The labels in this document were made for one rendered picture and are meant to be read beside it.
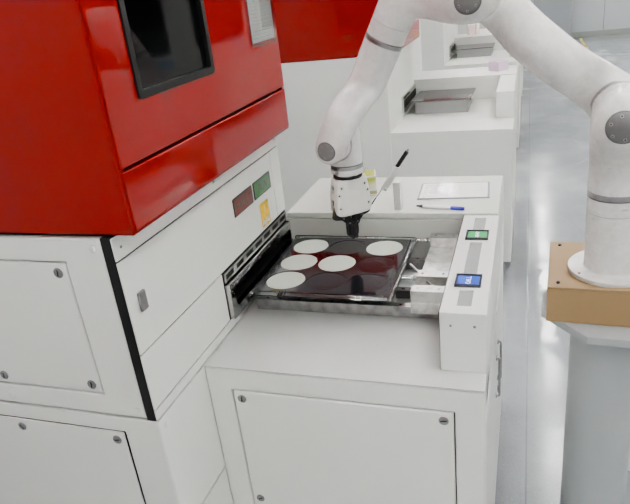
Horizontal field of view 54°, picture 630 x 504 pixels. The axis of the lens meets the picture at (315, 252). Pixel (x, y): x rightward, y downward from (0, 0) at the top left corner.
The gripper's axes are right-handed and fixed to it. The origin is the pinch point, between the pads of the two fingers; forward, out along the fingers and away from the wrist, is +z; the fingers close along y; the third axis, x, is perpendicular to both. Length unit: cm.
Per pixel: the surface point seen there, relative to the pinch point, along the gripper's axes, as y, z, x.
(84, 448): -78, 26, -15
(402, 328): -3.0, 16.1, -27.5
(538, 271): 162, 98, 98
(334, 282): -11.5, 8.2, -10.0
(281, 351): -31.2, 16.1, -19.8
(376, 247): 8.0, 8.1, 2.2
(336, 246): -0.4, 8.2, 10.4
